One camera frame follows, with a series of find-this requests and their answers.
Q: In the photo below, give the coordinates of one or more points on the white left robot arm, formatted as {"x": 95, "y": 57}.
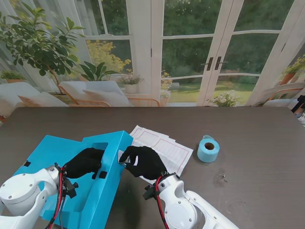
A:
{"x": 21, "y": 193}

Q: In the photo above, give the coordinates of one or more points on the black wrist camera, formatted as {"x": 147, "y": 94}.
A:
{"x": 149, "y": 192}
{"x": 70, "y": 188}

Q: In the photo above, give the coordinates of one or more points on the printed garden window backdrop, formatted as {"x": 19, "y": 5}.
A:
{"x": 190, "y": 47}

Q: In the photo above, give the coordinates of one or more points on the white lined paper sheets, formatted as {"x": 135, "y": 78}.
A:
{"x": 174, "y": 152}

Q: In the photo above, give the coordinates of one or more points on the black stand at table edge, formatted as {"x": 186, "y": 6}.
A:
{"x": 300, "y": 103}

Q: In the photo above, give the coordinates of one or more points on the light blue label roll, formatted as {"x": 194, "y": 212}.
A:
{"x": 207, "y": 155}

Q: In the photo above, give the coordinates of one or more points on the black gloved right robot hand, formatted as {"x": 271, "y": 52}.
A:
{"x": 147, "y": 162}

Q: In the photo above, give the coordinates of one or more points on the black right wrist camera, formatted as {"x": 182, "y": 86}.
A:
{"x": 149, "y": 192}

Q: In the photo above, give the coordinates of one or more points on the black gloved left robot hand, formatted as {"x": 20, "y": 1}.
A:
{"x": 81, "y": 164}

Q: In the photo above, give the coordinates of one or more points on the blue file box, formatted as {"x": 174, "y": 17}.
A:
{"x": 100, "y": 202}

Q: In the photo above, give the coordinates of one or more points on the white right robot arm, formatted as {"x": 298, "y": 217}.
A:
{"x": 181, "y": 207}

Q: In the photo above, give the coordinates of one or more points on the white peeled label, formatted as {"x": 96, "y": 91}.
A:
{"x": 121, "y": 155}

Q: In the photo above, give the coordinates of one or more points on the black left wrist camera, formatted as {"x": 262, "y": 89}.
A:
{"x": 70, "y": 188}

